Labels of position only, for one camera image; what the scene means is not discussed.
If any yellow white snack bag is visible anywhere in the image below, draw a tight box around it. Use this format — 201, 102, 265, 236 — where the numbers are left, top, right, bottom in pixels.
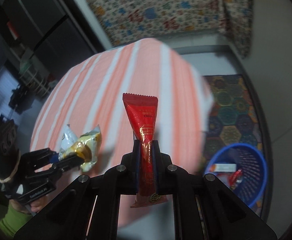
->
58, 124, 102, 172

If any red snack sachet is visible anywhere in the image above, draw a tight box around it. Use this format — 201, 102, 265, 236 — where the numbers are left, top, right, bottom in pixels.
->
122, 93, 168, 208

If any green sleeve forearm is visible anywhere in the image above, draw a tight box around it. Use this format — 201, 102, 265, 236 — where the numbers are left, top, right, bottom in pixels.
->
0, 204, 33, 239

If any blue mesh trash basket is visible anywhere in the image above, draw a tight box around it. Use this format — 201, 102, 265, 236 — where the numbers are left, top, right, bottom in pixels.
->
204, 143, 268, 207

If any person's left hand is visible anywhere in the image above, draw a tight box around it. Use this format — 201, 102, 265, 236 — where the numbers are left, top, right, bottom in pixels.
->
9, 196, 48, 215

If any white green carton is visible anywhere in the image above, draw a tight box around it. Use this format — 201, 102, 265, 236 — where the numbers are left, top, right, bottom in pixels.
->
208, 164, 237, 173

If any orange white striped tablecloth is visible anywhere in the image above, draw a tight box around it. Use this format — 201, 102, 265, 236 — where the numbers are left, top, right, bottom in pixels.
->
30, 38, 214, 177

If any white storage rack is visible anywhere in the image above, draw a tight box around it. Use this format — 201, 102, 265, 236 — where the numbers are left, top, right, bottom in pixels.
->
19, 60, 50, 98

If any colourful hexagon floor mat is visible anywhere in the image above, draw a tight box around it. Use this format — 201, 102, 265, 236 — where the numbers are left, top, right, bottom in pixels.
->
200, 74, 266, 215

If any dark grey refrigerator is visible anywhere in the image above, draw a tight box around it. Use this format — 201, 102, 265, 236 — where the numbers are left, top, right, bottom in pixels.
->
0, 0, 105, 75

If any patterned floral counter cloth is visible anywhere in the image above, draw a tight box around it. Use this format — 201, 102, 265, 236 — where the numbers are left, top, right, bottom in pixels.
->
86, 0, 253, 57

